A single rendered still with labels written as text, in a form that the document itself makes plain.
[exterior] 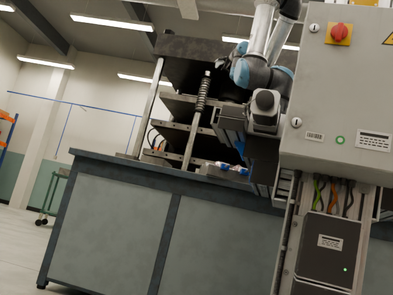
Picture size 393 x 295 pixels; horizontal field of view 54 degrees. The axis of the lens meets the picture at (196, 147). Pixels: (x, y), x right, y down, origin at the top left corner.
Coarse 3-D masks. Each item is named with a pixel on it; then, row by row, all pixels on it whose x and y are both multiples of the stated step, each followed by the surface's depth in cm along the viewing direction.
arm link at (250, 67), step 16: (256, 0) 172; (272, 0) 169; (256, 16) 171; (272, 16) 170; (256, 32) 168; (256, 48) 166; (240, 64) 163; (256, 64) 163; (240, 80) 163; (256, 80) 163
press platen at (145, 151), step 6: (144, 150) 310; (150, 150) 309; (156, 150) 308; (156, 156) 308; (162, 156) 306; (168, 156) 305; (174, 156) 304; (180, 156) 303; (192, 162) 300; (198, 162) 300; (204, 162) 299; (210, 162) 298; (246, 168) 292
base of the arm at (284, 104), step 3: (282, 96) 163; (285, 96) 164; (282, 99) 163; (285, 99) 164; (288, 99) 165; (282, 102) 162; (285, 102) 163; (288, 102) 165; (282, 105) 162; (285, 105) 163; (282, 108) 161; (285, 108) 163; (282, 111) 160; (285, 111) 163
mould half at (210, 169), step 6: (204, 168) 222; (210, 168) 202; (216, 168) 203; (210, 174) 202; (216, 174) 202; (222, 174) 202; (228, 174) 203; (234, 174) 203; (240, 174) 203; (234, 180) 202; (240, 180) 203; (246, 180) 203
